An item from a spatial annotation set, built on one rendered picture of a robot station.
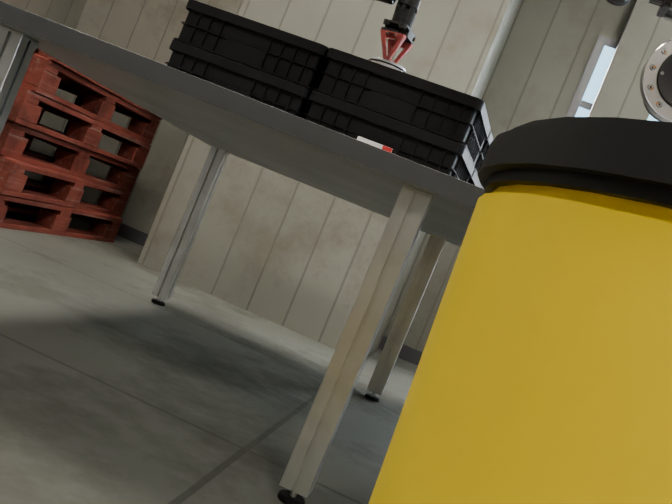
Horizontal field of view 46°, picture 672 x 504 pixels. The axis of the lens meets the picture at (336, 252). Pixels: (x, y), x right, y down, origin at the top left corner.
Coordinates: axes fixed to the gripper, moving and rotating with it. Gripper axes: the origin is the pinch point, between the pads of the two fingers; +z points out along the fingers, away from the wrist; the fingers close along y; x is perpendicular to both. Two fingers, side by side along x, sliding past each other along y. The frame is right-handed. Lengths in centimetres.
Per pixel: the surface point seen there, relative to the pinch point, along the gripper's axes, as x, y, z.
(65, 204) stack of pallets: -180, -120, 76
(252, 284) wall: -93, -165, 86
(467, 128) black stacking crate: 29.9, 17.6, 14.8
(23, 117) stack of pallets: -170, -66, 43
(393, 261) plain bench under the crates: 32, 49, 49
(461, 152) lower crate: 30.5, 18.3, 20.5
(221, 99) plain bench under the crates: -7, 61, 29
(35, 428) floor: -12, 79, 97
